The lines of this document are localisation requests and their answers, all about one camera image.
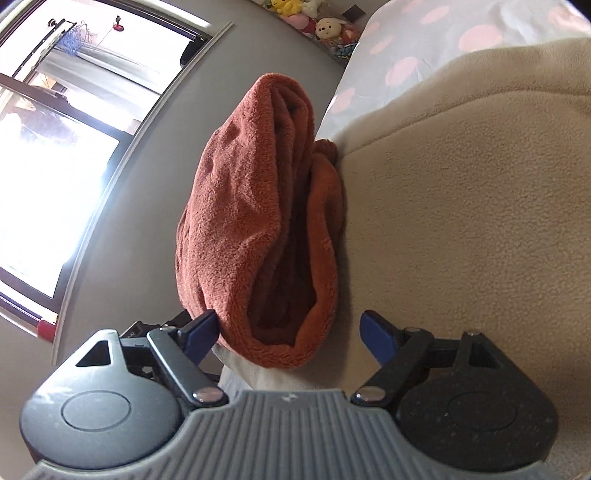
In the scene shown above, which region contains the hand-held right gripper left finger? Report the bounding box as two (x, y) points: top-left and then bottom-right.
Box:
(60, 310), (228, 407)

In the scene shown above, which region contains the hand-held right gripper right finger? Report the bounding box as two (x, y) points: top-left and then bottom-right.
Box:
(353, 311), (527, 407)

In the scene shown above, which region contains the rust fleece garment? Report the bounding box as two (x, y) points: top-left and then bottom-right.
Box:
(175, 71), (345, 370)

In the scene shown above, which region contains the beige fleece blanket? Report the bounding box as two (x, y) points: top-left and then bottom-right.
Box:
(295, 37), (591, 480)

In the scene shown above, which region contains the window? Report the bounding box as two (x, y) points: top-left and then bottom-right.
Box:
(0, 0), (234, 344)

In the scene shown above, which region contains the bed with pink-dotted sheet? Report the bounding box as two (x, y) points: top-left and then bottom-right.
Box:
(318, 0), (591, 144)

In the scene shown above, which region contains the clear tube of plush toys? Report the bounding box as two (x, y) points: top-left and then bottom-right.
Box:
(256, 0), (363, 61)

